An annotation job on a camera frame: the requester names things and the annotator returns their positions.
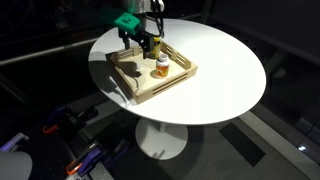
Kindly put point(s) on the black floor plate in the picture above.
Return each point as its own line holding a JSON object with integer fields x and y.
{"x": 241, "y": 143}

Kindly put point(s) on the light wooden slatted tray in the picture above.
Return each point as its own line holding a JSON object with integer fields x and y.
{"x": 146, "y": 81}

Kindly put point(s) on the grey rounded object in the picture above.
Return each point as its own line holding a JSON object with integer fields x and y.
{"x": 13, "y": 166}

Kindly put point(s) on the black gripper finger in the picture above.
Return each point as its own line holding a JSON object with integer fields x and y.
{"x": 147, "y": 50}
{"x": 124, "y": 40}

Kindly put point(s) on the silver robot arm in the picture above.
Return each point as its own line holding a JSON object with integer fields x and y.
{"x": 136, "y": 5}

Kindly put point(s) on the purple grey clamp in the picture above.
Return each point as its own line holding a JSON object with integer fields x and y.
{"x": 15, "y": 141}

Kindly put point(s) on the white bottle cap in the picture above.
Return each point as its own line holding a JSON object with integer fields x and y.
{"x": 137, "y": 66}

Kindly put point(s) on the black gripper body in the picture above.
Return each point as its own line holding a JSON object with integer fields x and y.
{"x": 141, "y": 36}

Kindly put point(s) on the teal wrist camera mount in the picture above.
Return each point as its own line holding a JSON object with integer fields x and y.
{"x": 128, "y": 21}

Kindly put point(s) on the brown bottle yellow cap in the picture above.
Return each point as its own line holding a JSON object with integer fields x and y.
{"x": 155, "y": 50}

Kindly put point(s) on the white pedestal table base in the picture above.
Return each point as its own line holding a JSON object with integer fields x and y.
{"x": 160, "y": 143}

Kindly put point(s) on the grey metal rail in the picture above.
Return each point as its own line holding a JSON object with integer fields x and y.
{"x": 43, "y": 51}

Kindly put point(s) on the white bottle orange label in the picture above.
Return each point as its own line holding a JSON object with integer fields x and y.
{"x": 162, "y": 70}

